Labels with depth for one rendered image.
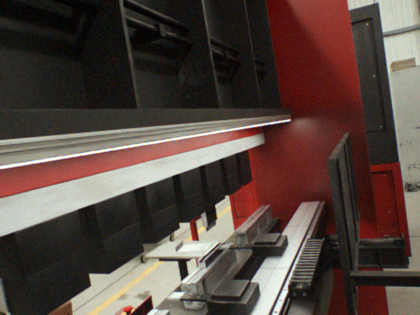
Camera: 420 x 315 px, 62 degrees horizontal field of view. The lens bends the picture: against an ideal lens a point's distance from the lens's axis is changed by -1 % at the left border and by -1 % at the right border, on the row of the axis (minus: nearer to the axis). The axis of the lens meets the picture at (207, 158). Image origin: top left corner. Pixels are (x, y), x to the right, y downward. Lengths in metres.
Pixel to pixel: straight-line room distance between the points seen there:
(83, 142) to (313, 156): 1.73
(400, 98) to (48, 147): 6.13
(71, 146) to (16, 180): 0.21
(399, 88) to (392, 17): 2.34
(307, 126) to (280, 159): 0.25
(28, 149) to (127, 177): 0.49
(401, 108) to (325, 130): 4.35
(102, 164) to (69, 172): 0.10
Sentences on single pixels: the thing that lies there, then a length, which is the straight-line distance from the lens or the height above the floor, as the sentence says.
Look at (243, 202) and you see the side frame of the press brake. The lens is 2.28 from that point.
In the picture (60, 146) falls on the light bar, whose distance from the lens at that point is 0.49.
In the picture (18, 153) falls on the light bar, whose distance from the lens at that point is 0.45.
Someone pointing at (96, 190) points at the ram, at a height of 1.37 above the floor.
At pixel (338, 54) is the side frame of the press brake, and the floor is 1.76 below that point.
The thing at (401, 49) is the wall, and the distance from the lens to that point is 8.29.
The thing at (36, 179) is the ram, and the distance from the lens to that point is 0.72.
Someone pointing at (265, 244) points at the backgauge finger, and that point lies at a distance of 1.33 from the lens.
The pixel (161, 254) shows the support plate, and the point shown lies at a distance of 1.49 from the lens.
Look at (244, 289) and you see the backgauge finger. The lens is 0.99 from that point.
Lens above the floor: 1.45
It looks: 4 degrees down
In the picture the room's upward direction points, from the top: 9 degrees counter-clockwise
